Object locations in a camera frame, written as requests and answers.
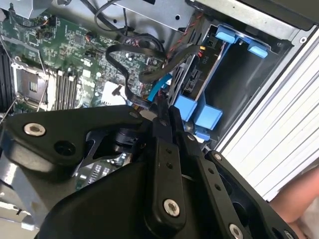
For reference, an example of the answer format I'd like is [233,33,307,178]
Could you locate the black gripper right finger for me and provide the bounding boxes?
[168,106,301,239]

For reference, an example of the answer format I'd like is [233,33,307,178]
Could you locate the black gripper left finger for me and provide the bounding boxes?
[3,99,187,231]

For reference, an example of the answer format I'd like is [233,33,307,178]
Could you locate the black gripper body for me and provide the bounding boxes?
[34,159,220,239]

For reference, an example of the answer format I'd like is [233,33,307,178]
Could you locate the hard disk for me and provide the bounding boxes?
[173,23,270,145]

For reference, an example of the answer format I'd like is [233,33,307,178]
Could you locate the black data wire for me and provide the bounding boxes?
[106,42,166,110]

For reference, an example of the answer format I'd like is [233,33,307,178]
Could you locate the black sleeved power wire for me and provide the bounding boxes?
[138,43,215,84]

